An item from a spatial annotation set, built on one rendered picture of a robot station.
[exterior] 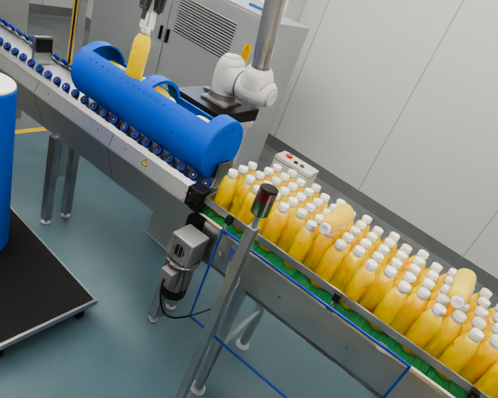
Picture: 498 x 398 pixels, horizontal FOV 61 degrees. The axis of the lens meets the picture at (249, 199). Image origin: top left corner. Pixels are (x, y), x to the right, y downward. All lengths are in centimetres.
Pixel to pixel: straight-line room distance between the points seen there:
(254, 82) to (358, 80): 226
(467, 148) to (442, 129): 27
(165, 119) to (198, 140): 19
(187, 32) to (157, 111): 209
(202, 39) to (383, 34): 167
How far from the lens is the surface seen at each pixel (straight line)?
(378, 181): 446
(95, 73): 220
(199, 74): 386
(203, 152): 178
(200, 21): 386
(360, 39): 445
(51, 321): 226
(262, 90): 230
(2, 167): 225
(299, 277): 167
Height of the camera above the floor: 188
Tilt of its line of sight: 29 degrees down
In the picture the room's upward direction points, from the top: 22 degrees clockwise
